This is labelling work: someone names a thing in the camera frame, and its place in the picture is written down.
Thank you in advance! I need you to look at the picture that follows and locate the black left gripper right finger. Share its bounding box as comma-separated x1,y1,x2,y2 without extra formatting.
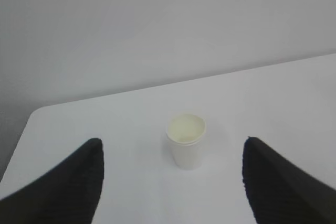
242,137,335,223

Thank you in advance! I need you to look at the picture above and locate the white paper cup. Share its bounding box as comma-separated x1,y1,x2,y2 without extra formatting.
165,113,206,170

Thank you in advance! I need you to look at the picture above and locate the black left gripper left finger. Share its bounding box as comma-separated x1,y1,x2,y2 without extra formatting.
1,138,104,223

